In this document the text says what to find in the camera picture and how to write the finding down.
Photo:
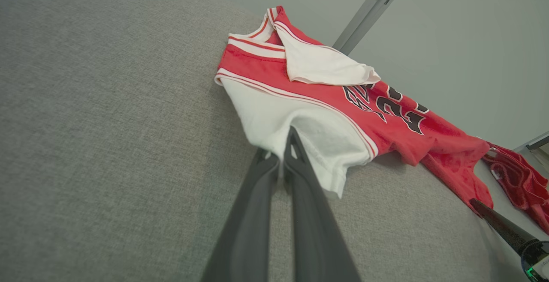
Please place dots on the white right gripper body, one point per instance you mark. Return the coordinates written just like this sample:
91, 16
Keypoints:
539, 260

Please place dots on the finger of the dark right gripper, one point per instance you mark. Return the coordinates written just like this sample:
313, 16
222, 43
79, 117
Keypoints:
502, 226

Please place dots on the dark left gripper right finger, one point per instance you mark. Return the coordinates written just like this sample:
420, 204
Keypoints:
317, 239

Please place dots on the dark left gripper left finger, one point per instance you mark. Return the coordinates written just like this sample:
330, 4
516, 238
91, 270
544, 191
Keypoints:
248, 230

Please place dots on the red and white jersey garment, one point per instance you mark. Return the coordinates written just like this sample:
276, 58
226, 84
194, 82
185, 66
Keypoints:
300, 115

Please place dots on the grey fabric sofa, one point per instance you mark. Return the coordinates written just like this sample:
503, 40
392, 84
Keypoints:
107, 123

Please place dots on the grey metal rail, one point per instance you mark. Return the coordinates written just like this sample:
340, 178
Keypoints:
536, 149

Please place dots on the grey metal frame leg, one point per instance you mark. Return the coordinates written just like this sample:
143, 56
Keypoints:
369, 12

